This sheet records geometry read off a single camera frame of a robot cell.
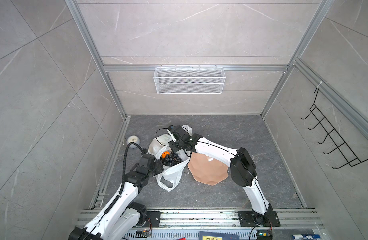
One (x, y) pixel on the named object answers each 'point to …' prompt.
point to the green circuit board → (264, 234)
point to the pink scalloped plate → (210, 172)
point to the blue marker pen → (305, 236)
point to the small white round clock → (133, 139)
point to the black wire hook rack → (329, 130)
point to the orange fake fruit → (165, 153)
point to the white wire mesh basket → (189, 80)
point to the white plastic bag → (169, 175)
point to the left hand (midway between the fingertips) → (158, 161)
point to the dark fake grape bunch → (171, 159)
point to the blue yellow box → (208, 235)
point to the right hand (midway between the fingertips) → (172, 143)
